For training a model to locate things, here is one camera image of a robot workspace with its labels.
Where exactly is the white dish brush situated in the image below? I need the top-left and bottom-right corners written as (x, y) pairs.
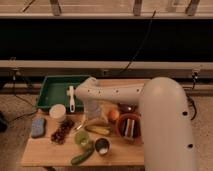
top-left (67, 86), bottom-right (75, 113)

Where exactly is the blue sponge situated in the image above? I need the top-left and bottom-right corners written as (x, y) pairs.
top-left (31, 118), bottom-right (46, 138)

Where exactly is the white plastic container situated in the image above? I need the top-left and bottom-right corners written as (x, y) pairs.
top-left (49, 104), bottom-right (66, 122)

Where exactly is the dark purple bowl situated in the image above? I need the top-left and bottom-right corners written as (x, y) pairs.
top-left (118, 104), bottom-right (137, 113)

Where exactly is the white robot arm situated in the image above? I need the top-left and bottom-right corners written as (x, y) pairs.
top-left (75, 77), bottom-right (199, 171)

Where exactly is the green cucumber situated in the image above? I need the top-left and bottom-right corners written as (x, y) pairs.
top-left (71, 147), bottom-right (94, 165)

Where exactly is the bunch of red grapes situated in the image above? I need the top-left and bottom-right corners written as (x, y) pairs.
top-left (51, 119), bottom-right (74, 145)

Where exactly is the orange fruit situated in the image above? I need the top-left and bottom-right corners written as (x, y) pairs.
top-left (108, 109), bottom-right (120, 122)

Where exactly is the dark metal cup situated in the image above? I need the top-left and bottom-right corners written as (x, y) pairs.
top-left (95, 138), bottom-right (110, 155)

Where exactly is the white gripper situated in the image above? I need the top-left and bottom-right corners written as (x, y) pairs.
top-left (84, 100), bottom-right (106, 124)

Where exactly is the green plastic tray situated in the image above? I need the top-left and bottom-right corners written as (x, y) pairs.
top-left (36, 75), bottom-right (88, 111)

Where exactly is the green plastic cup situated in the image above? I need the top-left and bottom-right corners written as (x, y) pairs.
top-left (74, 130), bottom-right (89, 147)

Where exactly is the black cable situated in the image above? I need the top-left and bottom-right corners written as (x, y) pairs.
top-left (116, 9), bottom-right (157, 76)

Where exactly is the yellow banana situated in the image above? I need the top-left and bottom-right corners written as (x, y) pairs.
top-left (85, 119), bottom-right (110, 135)

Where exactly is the terracotta bowl with items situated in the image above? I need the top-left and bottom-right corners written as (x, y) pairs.
top-left (115, 113), bottom-right (141, 142)

